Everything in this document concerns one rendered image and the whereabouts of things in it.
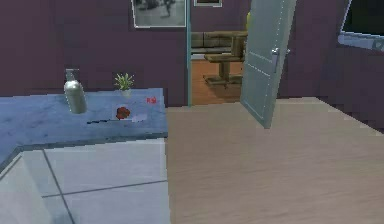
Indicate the dark red produce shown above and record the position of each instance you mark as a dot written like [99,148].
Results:
[122,113]

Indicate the blue topped white kitchen counter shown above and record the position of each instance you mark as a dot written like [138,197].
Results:
[100,166]

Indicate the small red object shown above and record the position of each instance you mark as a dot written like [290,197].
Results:
[151,100]

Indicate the small green potted plant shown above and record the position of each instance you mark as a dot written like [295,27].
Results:
[124,83]

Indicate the pale grey room door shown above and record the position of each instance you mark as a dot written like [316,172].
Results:
[266,63]

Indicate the thin black utensil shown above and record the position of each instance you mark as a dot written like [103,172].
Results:
[100,121]

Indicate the black and white framed picture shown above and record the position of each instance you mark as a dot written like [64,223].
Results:
[160,13]

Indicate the yellow object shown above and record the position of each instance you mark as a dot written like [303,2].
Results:
[248,20]

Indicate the small framed picture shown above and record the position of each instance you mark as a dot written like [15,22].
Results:
[207,2]

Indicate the silver metal bottle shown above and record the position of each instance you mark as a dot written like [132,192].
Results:
[75,96]

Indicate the white framed dark window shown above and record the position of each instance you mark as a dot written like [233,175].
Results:
[363,23]

